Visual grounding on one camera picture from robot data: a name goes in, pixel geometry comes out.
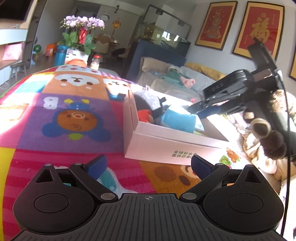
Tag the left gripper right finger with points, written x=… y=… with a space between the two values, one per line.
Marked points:
x=211 y=177

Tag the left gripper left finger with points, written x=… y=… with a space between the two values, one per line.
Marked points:
x=87 y=175

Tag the red doll keychain toy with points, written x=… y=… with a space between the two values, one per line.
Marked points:
x=145 y=116

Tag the black plush toy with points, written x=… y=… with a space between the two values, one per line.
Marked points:
x=149 y=101

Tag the yellow cushion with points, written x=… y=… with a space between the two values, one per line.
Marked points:
x=209 y=72

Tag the white cardboard box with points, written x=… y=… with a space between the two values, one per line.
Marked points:
x=149 y=142

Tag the colourful cartoon play mat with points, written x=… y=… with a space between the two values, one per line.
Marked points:
x=69 y=114

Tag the red framed calligraphy picture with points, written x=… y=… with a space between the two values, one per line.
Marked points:
x=264 y=22

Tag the red framed picture left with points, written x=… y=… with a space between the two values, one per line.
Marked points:
x=217 y=24

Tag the grey sofa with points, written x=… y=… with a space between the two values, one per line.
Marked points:
x=180 y=82

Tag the red lid glass jar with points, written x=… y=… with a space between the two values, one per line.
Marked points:
x=95 y=63

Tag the orange round lid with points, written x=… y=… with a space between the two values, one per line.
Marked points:
x=77 y=62

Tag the blue water bottle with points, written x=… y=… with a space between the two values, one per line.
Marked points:
x=60 y=55

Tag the glass fish tank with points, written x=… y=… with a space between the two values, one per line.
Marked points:
x=162 y=28

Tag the purple orchid flower pot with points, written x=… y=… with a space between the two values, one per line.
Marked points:
x=78 y=37

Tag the pink paper bag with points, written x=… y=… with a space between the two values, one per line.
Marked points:
x=12 y=52

